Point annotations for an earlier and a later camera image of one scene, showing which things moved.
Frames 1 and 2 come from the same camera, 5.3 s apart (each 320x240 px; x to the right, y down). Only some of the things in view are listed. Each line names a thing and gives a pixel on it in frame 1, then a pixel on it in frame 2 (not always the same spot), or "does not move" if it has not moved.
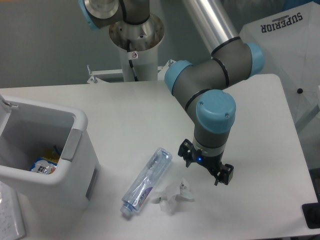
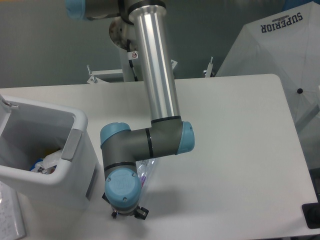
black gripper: x=212 y=163 -> x=127 y=212
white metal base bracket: x=116 y=75 does not move
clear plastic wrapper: x=167 y=198 -> x=52 y=159
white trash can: x=46 y=154 does not move
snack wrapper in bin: x=47 y=164 does not move
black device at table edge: x=311 y=211 does not move
